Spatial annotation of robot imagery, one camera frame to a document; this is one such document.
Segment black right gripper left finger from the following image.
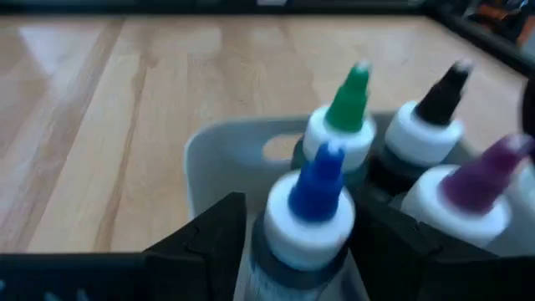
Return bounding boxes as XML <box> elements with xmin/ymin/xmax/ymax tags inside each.
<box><xmin>144</xmin><ymin>191</ymin><xmax>247</xmax><ymax>301</ymax></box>

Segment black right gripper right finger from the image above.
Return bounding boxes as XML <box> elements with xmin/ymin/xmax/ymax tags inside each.
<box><xmin>350</xmin><ymin>196</ymin><xmax>498</xmax><ymax>301</ymax></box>

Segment purple-tipped food coloring bottle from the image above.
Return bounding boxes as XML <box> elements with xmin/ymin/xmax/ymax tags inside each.
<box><xmin>390</xmin><ymin>133</ymin><xmax>535</xmax><ymax>256</ymax></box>

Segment blue-tipped food coloring bottle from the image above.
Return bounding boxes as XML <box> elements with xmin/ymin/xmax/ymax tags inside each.
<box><xmin>233</xmin><ymin>141</ymin><xmax>371</xmax><ymax>301</ymax></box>

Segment black-tipped food coloring bottle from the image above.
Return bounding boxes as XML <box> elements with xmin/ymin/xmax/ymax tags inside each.
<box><xmin>367</xmin><ymin>60</ymin><xmax>476</xmax><ymax>197</ymax></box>

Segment green-tipped food coloring bottle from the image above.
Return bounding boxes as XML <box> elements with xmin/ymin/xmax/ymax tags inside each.
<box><xmin>292</xmin><ymin>60</ymin><xmax>377</xmax><ymax>185</ymax></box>

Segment grey plastic bin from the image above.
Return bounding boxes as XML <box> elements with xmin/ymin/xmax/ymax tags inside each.
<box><xmin>183</xmin><ymin>111</ymin><xmax>535</xmax><ymax>258</ymax></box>

